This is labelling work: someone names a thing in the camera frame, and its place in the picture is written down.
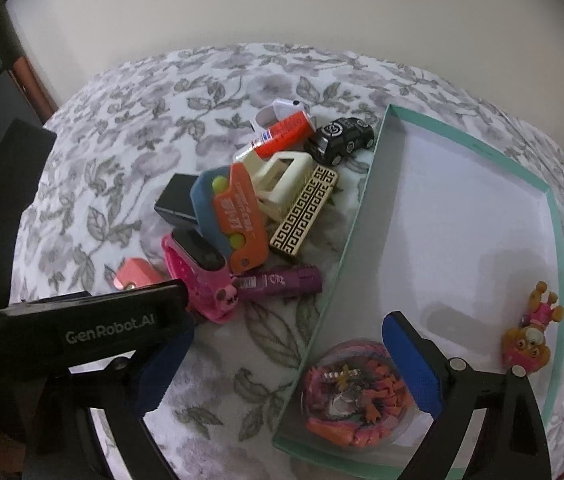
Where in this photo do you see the small black box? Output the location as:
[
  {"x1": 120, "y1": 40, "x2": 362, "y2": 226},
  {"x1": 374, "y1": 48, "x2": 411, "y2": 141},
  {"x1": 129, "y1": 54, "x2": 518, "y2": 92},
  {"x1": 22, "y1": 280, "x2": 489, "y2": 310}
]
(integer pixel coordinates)
[{"x1": 155, "y1": 173, "x2": 201, "y2": 227}]

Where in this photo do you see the orange pink toy figure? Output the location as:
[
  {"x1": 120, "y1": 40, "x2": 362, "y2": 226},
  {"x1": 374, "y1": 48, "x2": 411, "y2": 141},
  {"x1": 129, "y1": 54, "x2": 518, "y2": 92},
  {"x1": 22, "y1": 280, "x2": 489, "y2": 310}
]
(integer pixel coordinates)
[{"x1": 501, "y1": 281, "x2": 564, "y2": 374}]

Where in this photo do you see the orange blue toy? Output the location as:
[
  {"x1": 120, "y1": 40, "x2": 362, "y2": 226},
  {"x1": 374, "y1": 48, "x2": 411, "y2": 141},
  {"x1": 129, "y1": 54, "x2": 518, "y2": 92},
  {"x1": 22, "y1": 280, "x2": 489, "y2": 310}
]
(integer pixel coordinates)
[{"x1": 191, "y1": 162, "x2": 269, "y2": 275}]

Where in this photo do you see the grey floral blanket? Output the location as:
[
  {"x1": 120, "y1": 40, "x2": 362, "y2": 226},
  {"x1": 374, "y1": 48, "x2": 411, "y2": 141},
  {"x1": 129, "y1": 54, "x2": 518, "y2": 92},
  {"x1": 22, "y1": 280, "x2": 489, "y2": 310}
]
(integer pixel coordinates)
[{"x1": 6, "y1": 42, "x2": 564, "y2": 480}]

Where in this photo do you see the white plastic toy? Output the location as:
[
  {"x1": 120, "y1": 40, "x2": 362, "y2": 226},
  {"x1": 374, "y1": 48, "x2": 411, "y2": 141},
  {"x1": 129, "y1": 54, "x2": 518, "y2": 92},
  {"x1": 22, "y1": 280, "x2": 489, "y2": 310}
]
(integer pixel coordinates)
[{"x1": 251, "y1": 99, "x2": 309, "y2": 132}]

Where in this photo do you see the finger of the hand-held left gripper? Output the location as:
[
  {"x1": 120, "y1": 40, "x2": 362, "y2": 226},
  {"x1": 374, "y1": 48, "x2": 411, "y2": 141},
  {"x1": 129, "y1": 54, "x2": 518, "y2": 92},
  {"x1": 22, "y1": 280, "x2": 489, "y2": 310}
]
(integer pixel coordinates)
[{"x1": 0, "y1": 119, "x2": 57, "y2": 318}]

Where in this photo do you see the black toy car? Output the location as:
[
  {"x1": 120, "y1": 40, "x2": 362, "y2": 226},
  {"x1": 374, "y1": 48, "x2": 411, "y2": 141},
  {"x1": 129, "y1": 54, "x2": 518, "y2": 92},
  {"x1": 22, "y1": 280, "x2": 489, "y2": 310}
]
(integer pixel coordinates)
[{"x1": 304, "y1": 115, "x2": 376, "y2": 165}]

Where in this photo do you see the small coral orange toy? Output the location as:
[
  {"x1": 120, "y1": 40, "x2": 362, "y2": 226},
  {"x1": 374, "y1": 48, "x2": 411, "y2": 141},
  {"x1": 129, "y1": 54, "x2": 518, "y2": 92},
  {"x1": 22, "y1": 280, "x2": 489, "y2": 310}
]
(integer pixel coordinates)
[{"x1": 114, "y1": 257, "x2": 163, "y2": 292}]

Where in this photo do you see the cream Greek-key pattern comb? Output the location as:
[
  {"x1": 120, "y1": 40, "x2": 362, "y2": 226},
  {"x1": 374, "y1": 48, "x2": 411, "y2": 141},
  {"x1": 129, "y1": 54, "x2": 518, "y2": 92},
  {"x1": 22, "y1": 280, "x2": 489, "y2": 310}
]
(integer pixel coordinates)
[{"x1": 269, "y1": 164, "x2": 341, "y2": 257}]

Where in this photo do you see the pink smart watch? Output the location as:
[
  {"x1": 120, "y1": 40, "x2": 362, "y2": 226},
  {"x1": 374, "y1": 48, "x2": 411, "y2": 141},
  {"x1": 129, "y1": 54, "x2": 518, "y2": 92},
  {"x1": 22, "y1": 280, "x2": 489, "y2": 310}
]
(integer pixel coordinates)
[{"x1": 161, "y1": 227, "x2": 239, "y2": 324}]

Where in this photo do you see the red and white tube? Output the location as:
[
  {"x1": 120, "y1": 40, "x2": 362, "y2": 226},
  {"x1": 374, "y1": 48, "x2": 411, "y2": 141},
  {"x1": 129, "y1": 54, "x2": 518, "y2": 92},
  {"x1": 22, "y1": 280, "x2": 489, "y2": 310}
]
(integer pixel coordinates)
[{"x1": 234, "y1": 112, "x2": 315, "y2": 161}]

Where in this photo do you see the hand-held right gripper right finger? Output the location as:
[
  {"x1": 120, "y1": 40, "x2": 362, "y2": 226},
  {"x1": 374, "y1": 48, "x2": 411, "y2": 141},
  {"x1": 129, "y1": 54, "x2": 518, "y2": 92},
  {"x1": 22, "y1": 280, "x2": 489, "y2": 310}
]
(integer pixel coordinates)
[{"x1": 383, "y1": 311, "x2": 553, "y2": 480}]

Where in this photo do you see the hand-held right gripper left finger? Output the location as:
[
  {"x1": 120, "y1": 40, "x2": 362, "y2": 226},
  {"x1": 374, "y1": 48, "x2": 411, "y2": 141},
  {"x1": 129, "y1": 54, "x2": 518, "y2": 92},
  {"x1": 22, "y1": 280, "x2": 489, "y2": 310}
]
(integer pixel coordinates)
[{"x1": 26, "y1": 320, "x2": 196, "y2": 480}]

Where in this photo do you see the clear round bead container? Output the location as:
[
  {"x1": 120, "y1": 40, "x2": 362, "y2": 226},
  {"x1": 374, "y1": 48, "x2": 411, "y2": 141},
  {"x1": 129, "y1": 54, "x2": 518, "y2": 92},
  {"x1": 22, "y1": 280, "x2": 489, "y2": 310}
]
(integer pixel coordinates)
[{"x1": 300, "y1": 339, "x2": 425, "y2": 452}]

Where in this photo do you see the purple lip balm tube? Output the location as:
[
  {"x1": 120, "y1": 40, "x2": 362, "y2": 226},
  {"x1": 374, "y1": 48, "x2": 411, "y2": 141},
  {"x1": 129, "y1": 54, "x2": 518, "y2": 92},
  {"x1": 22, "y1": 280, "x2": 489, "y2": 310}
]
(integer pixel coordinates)
[{"x1": 234, "y1": 265, "x2": 323, "y2": 302}]

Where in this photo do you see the teal cardboard box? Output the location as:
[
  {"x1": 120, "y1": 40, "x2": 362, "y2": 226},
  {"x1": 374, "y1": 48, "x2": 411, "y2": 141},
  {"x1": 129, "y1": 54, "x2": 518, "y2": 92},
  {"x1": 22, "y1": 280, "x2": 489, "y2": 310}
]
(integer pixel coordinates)
[{"x1": 272, "y1": 104, "x2": 564, "y2": 480}]

